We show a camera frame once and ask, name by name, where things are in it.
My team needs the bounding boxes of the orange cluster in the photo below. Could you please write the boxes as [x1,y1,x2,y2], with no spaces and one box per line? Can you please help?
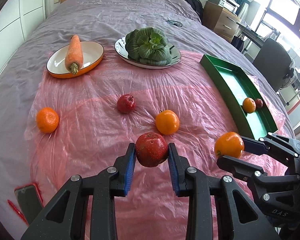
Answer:
[242,98,256,114]
[214,132,244,158]
[155,110,180,135]

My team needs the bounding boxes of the small red apple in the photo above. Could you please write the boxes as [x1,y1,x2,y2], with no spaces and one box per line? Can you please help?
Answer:
[117,94,135,114]
[135,132,168,167]

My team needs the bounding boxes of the small red apple back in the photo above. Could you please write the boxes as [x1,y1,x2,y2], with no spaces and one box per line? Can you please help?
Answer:
[117,94,135,114]

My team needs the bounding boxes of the smartphone in red case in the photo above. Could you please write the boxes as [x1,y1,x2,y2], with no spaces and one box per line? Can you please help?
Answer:
[14,183,44,225]

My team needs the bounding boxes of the red pen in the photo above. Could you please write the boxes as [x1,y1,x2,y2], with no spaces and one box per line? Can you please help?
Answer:
[7,199,28,225]

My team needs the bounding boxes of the green rectangular tray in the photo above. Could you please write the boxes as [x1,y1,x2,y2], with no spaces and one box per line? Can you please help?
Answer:
[200,55,278,139]

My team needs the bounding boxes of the grey office chair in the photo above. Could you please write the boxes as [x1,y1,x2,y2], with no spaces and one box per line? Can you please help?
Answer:
[253,38,297,92]

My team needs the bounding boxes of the pink plastic sheet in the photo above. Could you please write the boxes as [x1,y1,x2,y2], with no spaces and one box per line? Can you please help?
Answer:
[25,48,238,239]

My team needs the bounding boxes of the dark blue bag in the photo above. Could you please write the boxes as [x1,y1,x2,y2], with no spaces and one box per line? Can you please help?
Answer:
[231,34,244,53]

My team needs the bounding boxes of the cluttered desk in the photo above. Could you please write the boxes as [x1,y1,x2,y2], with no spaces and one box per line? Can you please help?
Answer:
[236,22,281,48]

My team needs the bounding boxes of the wooden drawer cabinet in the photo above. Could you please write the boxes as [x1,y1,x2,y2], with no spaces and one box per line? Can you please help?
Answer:
[202,1,241,43]

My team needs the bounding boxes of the green leafy cabbage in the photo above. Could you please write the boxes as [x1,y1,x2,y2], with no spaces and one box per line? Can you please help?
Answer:
[125,27,172,66]

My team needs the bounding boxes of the white printer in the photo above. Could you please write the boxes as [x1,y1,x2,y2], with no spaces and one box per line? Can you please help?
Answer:
[208,0,240,14]

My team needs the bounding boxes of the white round plate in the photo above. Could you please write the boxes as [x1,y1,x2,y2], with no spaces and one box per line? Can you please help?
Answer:
[114,36,181,69]

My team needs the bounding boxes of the black backpack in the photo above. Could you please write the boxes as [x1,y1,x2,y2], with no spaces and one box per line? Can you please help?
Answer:
[185,0,204,20]

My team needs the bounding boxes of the orange oval dish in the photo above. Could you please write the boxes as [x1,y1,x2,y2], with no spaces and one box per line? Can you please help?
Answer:
[46,41,104,79]

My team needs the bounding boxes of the orange carrot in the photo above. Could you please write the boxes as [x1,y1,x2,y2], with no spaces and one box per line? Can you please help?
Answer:
[65,35,83,75]

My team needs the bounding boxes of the white wardrobe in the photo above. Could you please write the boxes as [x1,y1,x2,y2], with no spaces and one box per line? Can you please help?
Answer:
[0,0,61,75]

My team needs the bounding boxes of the dark cord on bed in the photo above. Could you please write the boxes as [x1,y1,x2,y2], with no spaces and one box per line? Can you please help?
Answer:
[166,19,184,28]

